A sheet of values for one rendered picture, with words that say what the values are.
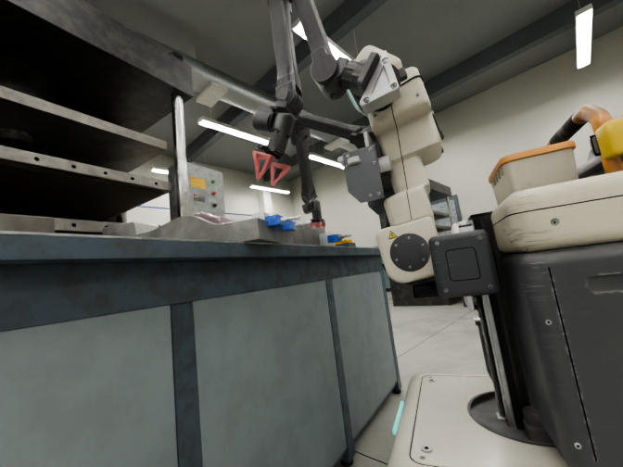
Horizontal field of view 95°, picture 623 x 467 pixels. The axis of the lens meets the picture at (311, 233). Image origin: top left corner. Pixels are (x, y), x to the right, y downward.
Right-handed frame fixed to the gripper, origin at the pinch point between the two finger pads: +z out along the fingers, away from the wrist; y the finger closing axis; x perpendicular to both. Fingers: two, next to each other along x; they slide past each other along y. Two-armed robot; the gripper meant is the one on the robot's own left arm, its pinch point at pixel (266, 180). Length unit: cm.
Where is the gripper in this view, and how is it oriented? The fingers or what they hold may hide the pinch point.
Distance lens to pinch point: 88.9
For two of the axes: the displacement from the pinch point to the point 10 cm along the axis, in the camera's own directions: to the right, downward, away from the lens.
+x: 8.6, 2.9, -4.2
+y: -4.1, -0.8, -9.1
